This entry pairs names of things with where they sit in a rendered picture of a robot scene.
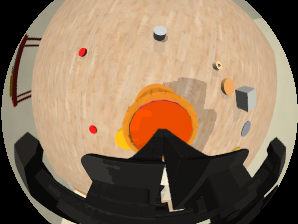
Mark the orange flat disc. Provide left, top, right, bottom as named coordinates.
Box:
left=221, top=78, right=234, bottom=95

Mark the grey flat disc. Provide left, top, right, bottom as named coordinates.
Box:
left=241, top=121, right=251, bottom=137

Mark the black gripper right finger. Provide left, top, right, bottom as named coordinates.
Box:
left=163, top=129, right=249, bottom=210

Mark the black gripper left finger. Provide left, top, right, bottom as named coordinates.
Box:
left=81, top=128, right=165, bottom=205

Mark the grey cylinder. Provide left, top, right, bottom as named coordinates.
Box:
left=153, top=26, right=167, bottom=41

